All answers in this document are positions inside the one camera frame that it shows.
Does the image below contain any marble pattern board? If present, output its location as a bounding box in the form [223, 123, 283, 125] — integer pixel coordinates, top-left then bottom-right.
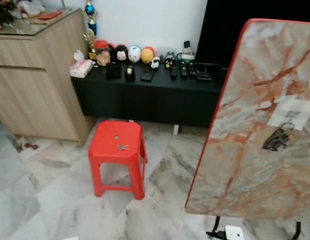
[185, 18, 310, 221]

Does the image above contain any black smartphone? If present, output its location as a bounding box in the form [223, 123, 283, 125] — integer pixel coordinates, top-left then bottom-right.
[140, 68, 155, 83]

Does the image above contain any black tape dispenser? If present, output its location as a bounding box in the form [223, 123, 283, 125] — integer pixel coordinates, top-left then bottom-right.
[125, 65, 136, 82]

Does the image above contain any red-lidded snack jar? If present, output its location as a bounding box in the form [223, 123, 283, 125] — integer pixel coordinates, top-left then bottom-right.
[93, 40, 111, 67]

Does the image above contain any white taped metal hook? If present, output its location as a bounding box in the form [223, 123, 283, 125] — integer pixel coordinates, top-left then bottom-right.
[267, 95, 310, 132]

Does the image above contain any small gold trophy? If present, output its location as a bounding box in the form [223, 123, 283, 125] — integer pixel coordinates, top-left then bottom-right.
[84, 29, 97, 51]

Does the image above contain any green white desk item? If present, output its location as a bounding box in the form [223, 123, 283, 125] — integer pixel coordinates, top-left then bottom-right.
[181, 41, 195, 61]

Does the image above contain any red flat book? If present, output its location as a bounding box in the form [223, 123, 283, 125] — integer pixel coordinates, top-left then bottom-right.
[37, 11, 64, 23]

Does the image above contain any black electronic box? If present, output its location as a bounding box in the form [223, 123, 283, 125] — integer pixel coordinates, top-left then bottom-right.
[195, 62, 220, 82]

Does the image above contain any yellow round figurine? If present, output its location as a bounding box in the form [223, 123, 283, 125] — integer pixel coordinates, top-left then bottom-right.
[141, 46, 156, 64]

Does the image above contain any key bunch with purple fob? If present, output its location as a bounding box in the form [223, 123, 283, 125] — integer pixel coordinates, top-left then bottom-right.
[262, 121, 295, 152]

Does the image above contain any red plastic stool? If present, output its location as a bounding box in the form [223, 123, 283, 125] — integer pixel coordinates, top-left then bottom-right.
[88, 120, 148, 201]

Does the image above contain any black quilted wallet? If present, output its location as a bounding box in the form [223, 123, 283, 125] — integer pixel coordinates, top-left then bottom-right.
[106, 62, 122, 80]

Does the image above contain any black TV console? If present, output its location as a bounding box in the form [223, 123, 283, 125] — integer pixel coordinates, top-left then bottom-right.
[71, 61, 230, 129]

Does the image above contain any black white plush toy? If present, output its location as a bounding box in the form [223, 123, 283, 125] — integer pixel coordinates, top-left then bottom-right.
[164, 52, 176, 69]

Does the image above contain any black mouse-ear figurine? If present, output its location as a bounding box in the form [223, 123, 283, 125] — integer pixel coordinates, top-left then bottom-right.
[109, 44, 129, 65]

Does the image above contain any white round figurine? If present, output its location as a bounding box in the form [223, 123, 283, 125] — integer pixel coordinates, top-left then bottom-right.
[128, 45, 142, 64]

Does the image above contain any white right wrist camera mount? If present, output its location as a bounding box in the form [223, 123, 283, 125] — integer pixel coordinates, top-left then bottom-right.
[224, 225, 244, 240]

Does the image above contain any light wooden cabinet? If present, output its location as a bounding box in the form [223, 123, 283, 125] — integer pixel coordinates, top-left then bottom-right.
[0, 7, 97, 147]

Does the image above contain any black television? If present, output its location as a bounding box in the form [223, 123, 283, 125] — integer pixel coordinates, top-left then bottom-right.
[195, 0, 310, 68]

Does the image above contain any pink white tissue pack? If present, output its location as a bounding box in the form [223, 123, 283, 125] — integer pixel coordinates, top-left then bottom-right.
[70, 50, 94, 79]

